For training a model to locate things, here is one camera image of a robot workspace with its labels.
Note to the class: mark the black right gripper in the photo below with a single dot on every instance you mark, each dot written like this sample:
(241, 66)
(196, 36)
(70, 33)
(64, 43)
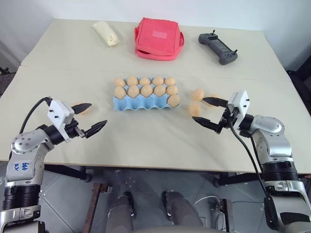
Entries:
(224, 121)

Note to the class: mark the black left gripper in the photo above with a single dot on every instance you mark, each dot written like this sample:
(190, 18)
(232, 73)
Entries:
(72, 131)

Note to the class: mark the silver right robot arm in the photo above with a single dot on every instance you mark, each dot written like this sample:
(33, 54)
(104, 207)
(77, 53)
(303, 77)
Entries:
(274, 143)

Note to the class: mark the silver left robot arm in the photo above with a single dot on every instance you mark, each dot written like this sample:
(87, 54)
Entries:
(23, 155)

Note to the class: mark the blue egg carton with eggs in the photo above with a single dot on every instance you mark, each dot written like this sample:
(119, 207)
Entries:
(141, 104)

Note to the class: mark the grey remote controller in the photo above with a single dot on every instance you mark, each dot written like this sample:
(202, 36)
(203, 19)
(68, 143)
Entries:
(217, 47)

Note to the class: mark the cream plastic packet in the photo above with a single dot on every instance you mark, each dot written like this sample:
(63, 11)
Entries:
(105, 32)

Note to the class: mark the rusty metal bar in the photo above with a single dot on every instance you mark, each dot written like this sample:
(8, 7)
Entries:
(93, 206)

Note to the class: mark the dark object at room edge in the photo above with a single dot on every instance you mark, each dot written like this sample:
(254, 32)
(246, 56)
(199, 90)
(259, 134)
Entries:
(5, 82)

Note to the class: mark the black chair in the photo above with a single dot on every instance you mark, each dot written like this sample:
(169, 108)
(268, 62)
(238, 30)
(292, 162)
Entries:
(300, 80)

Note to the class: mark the red fabric bag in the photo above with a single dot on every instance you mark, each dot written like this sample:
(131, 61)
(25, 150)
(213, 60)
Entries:
(158, 36)

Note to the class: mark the grey rounded shape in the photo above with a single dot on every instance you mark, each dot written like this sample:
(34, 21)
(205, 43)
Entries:
(181, 211)
(120, 213)

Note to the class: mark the black floor stand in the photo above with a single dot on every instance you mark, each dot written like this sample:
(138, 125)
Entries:
(222, 216)

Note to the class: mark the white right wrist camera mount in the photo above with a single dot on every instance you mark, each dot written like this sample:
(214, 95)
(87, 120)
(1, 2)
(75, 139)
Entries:
(239, 103)

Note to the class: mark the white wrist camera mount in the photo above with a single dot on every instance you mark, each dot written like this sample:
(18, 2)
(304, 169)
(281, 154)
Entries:
(239, 103)
(59, 114)

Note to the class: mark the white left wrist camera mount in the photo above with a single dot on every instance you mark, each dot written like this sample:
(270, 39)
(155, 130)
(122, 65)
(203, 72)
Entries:
(59, 114)

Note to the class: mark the black table frame bar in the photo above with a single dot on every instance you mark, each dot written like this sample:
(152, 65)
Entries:
(238, 180)
(68, 172)

